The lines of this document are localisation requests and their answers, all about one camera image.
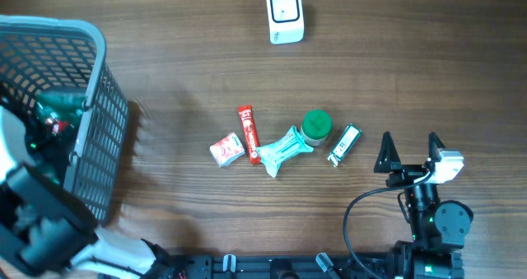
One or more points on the green lid jar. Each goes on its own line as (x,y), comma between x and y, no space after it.
(315,127)

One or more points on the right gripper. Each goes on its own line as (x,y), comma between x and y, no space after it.
(408,173)

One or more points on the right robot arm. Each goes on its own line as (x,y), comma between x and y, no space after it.
(438,227)

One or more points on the green 3M package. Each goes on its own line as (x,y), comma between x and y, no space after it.
(53,130)

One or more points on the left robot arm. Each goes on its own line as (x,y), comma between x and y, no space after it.
(46,229)

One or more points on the red stick sachet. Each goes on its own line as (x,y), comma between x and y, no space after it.
(252,141)

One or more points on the grey plastic mesh basket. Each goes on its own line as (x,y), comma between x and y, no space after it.
(39,53)

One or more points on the teal wet wipes pack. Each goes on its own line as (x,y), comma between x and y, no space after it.
(274,154)

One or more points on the red white snack packet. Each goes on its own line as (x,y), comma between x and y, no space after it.
(227,150)

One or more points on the white barcode scanner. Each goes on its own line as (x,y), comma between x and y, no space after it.
(285,21)

